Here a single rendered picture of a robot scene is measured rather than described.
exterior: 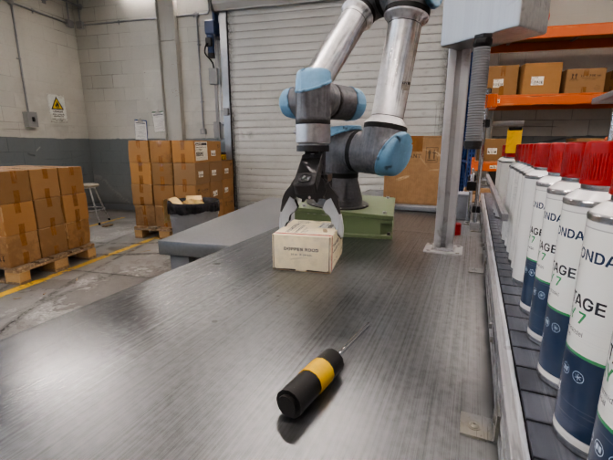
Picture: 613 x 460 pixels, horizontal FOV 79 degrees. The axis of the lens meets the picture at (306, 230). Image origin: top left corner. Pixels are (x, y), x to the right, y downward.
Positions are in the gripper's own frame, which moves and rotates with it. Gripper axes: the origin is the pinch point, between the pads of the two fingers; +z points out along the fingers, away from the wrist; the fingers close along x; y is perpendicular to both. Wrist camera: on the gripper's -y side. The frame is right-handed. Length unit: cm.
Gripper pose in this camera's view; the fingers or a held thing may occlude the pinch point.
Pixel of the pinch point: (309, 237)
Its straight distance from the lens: 82.6
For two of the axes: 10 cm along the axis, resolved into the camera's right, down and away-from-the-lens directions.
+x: -9.7, -0.5, 2.4
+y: 2.4, -2.0, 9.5
